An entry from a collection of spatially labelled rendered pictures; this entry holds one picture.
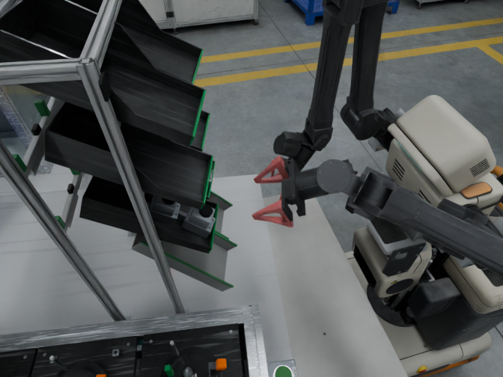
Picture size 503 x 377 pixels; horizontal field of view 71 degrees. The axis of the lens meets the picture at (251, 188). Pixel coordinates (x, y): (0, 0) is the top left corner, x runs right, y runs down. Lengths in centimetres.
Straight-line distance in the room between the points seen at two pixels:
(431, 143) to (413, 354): 111
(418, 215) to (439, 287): 80
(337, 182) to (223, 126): 249
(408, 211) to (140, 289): 83
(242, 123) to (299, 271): 207
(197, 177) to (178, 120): 17
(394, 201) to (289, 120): 252
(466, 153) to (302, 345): 64
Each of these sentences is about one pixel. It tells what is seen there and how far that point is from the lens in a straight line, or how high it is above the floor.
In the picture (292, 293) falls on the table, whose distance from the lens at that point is 113.
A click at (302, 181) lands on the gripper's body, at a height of 139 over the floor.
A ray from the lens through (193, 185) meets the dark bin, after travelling 71.
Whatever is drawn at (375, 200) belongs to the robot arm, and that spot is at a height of 140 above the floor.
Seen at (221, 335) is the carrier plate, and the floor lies 97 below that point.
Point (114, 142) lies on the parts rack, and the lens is 56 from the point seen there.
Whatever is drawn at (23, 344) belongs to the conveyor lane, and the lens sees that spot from 112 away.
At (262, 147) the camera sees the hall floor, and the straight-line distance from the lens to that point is 282.
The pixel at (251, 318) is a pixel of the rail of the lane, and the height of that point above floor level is 95.
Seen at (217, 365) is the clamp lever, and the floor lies 107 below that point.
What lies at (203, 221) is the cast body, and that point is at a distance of 77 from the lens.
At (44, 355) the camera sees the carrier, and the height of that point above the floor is 97.
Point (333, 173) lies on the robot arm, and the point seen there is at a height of 146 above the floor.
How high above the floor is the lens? 188
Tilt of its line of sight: 48 degrees down
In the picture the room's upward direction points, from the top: straight up
